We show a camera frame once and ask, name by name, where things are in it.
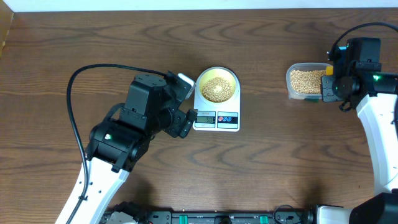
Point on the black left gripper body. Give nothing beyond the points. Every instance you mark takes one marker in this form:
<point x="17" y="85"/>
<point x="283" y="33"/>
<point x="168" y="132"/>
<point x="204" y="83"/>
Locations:
<point x="175" y="123"/>

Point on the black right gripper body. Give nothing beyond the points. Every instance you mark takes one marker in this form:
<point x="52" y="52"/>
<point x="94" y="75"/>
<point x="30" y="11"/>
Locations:
<point x="331" y="88"/>

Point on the yellow measuring scoop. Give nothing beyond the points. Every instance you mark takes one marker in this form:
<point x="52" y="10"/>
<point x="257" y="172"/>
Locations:
<point x="329" y="70"/>

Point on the yellow plastic bowl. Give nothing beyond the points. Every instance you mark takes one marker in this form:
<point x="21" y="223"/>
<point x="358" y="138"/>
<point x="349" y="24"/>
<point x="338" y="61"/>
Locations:
<point x="221" y="72"/>

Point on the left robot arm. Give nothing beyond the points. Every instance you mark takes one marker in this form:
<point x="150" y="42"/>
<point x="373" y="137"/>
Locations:
<point x="123" y="137"/>

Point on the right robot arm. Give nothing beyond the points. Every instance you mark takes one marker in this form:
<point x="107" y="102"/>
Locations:
<point x="358" y="82"/>

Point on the soybeans in yellow bowl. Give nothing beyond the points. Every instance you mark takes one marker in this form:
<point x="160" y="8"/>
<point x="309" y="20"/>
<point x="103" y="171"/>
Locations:
<point x="217" y="90"/>

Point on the white digital kitchen scale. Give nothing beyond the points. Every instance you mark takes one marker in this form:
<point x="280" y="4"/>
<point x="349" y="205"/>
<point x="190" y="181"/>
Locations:
<point x="217" y="116"/>

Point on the soybeans pile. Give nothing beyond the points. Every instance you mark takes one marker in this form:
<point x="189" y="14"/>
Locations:
<point x="308" y="82"/>

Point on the green tape label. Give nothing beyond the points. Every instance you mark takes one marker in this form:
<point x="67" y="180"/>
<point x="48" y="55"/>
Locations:
<point x="315" y="100"/>

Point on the clear plastic container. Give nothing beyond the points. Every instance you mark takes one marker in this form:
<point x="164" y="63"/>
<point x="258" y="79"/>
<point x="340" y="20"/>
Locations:
<point x="303" y="67"/>

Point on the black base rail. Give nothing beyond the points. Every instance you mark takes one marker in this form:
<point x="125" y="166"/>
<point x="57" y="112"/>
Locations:
<point x="128" y="212"/>

